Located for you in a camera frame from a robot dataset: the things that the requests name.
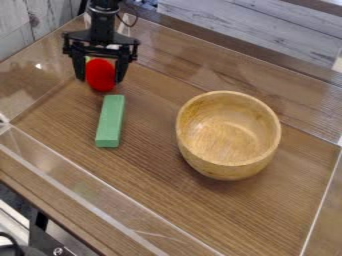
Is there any red plush strawberry toy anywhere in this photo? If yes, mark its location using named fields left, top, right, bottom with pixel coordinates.
left=86, top=58, right=115, bottom=92

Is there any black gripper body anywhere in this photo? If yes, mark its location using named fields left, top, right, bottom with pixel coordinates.
left=63, top=30, right=141, bottom=62

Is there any green rectangular block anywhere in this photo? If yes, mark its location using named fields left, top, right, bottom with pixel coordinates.
left=95, top=95, right=126, bottom=148

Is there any clear acrylic tray wall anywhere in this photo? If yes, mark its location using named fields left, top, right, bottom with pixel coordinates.
left=0, top=20, right=342, bottom=256

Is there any wooden bowl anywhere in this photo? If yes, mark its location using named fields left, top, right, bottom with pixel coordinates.
left=176, top=91, right=282, bottom=181

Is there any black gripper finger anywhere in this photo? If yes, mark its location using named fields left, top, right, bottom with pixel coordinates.
left=73, top=50, right=86, bottom=81
left=115, top=54, right=130, bottom=83

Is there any black cable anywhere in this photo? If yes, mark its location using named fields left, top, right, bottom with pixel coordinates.
left=0, top=231, right=25, bottom=256

